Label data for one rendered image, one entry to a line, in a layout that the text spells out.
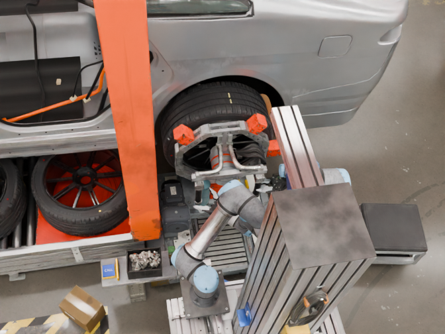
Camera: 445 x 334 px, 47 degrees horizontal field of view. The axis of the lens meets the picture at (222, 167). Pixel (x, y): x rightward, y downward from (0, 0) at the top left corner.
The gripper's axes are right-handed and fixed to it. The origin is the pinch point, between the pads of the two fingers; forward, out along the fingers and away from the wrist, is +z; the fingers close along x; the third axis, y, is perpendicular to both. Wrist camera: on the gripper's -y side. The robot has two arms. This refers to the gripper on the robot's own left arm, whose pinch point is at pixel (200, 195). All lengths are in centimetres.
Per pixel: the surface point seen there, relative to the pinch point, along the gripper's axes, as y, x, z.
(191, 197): 60, 24, 23
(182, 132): -29.6, 11.0, 21.5
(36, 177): 33, -36, 100
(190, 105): -31, 28, 29
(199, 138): -25.1, 16.6, 14.0
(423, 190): 83, 149, -111
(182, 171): 6.6, 10.2, 20.5
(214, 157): -6.8, 21.9, 6.7
